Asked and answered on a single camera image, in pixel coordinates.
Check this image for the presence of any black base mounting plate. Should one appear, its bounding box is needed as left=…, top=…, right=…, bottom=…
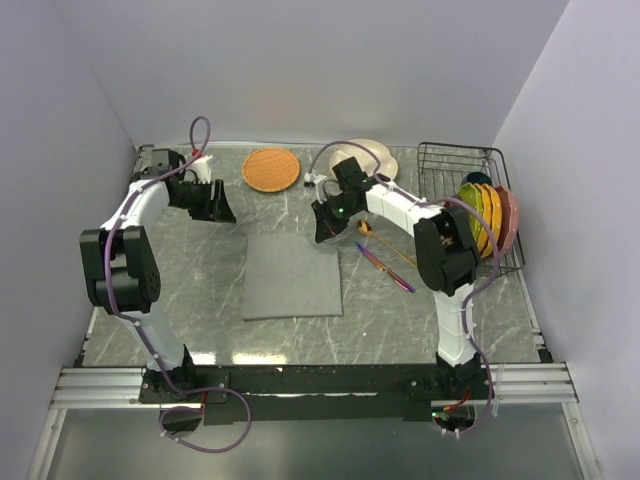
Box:
left=139, top=363, right=489, bottom=425

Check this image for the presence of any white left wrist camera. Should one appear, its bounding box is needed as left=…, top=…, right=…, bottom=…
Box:
left=184, top=154, right=221, bottom=183

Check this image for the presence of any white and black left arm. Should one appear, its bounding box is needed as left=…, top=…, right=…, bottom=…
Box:
left=79, top=149, right=236, bottom=403

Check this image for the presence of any grey cloth napkin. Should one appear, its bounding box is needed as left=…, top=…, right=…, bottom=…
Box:
left=241, top=233, right=343, bottom=321

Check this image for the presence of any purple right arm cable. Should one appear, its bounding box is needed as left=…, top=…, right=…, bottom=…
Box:
left=309, top=140, right=503, bottom=439

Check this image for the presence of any orange woven round coaster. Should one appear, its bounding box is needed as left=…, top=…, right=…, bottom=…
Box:
left=242, top=147, right=301, bottom=193

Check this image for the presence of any orange scalloped plate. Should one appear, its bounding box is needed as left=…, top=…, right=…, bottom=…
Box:
left=487, top=186, right=502, bottom=238

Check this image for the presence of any dark blue bowl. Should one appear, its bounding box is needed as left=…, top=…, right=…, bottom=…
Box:
left=464, top=171, right=493, bottom=186

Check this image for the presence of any aluminium frame rail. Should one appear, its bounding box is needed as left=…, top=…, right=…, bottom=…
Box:
left=49, top=363, right=578, bottom=410

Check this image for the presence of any gold spoon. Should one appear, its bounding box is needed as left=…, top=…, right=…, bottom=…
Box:
left=357, top=220, right=417, bottom=267

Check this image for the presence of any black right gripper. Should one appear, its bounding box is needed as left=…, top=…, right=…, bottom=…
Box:
left=311, top=194, right=361, bottom=244

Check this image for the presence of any yellow scalloped plate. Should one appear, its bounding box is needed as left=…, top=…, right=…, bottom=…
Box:
left=475, top=184, right=493, bottom=258

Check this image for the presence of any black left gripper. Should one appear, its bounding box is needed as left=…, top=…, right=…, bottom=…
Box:
left=171, top=178, right=237, bottom=224

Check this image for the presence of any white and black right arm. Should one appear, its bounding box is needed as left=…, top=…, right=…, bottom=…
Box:
left=312, top=157, right=491, bottom=399

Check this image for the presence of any green scalloped plate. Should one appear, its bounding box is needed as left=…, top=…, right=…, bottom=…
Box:
left=458, top=183, right=484, bottom=240

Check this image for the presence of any iridescent purple knife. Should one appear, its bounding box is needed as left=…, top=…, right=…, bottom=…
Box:
left=354, top=241, right=416, bottom=293

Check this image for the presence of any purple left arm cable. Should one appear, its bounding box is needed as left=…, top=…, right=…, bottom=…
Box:
left=104, top=115, right=253, bottom=455

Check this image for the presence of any cream divided plate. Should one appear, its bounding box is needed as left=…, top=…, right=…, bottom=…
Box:
left=328, top=139, right=399, bottom=180

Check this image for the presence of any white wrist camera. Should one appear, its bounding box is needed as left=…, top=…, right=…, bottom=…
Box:
left=303, top=172, right=327, bottom=188
left=184, top=154, right=221, bottom=183

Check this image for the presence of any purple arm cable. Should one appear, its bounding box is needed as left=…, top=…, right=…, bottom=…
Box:
left=104, top=115, right=253, bottom=455
left=309, top=140, right=503, bottom=439

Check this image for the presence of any black wire dish rack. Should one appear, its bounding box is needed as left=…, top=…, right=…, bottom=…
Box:
left=417, top=142, right=525, bottom=275

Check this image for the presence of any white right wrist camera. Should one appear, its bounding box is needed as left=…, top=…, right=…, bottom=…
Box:
left=303, top=172, right=327, bottom=188

